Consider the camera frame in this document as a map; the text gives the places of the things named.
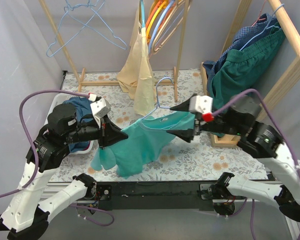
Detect light blue wire hanger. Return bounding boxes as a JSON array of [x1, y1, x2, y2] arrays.
[[139, 77, 191, 132], [64, 0, 128, 50], [46, 0, 105, 58]]

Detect navy blue t shirt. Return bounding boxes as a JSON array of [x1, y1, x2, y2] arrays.
[[63, 96, 93, 154]]

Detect teal green shirt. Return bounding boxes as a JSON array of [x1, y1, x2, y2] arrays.
[[90, 111, 195, 178]]

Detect beige plastic hanger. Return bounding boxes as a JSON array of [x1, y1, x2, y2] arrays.
[[150, 0, 186, 55]]

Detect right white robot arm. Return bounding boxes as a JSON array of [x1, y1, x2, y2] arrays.
[[168, 93, 300, 222]]

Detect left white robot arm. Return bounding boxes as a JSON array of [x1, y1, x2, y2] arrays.
[[0, 99, 128, 240]]

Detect floral table cloth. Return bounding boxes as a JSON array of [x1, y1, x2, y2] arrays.
[[50, 69, 268, 183]]

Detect white plastic laundry basket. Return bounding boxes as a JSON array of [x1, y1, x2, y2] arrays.
[[48, 93, 93, 155]]

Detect dark green shorts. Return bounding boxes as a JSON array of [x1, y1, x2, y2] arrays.
[[207, 23, 286, 109]]

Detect beige garment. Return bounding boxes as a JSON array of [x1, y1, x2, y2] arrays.
[[116, 7, 157, 116]]

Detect right wooden clothes rack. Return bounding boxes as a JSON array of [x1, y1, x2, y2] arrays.
[[200, 0, 300, 148]]

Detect wooden clothes rack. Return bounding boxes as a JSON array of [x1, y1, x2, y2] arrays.
[[200, 0, 300, 148], [39, 0, 191, 101]]

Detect orange plastic hangers bunch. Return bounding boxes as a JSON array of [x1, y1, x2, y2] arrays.
[[145, 0, 178, 56]]

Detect blue checkered shorts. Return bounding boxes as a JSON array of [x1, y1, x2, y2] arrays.
[[202, 13, 281, 92]]

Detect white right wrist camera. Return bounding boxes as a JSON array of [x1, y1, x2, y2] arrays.
[[188, 95, 214, 122]]

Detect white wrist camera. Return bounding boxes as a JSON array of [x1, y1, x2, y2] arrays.
[[188, 95, 214, 122], [88, 93, 111, 128]]

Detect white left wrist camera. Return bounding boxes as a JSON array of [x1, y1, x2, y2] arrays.
[[88, 93, 111, 128]]

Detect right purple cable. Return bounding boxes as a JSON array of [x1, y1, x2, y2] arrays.
[[212, 88, 300, 240]]

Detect purple cable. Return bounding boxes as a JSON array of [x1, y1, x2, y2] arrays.
[[0, 89, 91, 218], [212, 88, 300, 240]]

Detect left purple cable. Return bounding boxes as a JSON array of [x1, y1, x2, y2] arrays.
[[0, 89, 91, 218]]

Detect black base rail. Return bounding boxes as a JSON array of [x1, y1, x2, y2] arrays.
[[74, 179, 248, 213]]

